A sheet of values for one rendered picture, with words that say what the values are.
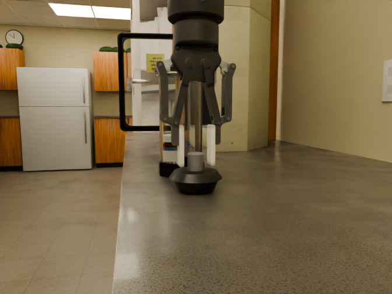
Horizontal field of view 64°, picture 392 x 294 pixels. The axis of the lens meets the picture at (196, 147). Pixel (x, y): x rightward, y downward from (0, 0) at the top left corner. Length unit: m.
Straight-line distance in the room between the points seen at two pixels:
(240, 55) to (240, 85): 0.10
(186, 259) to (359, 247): 0.18
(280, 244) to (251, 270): 0.07
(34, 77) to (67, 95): 0.59
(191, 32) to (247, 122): 0.61
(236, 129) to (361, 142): 0.39
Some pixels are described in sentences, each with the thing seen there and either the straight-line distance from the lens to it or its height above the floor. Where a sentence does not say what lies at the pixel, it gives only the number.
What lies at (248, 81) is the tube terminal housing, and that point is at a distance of 1.08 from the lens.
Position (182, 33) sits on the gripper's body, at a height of 1.20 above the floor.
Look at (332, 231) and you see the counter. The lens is 0.40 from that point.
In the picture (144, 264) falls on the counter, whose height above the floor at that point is 0.94.
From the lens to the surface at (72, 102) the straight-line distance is 5.95.
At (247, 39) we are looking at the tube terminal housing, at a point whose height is 1.31.
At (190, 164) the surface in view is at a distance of 0.53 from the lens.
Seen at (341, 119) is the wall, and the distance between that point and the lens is 1.19.
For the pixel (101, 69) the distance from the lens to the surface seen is 6.28.
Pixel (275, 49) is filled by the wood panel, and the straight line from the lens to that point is 1.55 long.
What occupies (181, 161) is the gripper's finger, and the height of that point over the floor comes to 0.99.
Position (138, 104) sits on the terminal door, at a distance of 1.33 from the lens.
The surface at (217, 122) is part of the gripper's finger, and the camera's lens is 0.53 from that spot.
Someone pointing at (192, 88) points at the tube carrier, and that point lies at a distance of 0.64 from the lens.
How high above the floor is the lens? 1.08
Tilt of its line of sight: 7 degrees down
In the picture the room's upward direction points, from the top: straight up
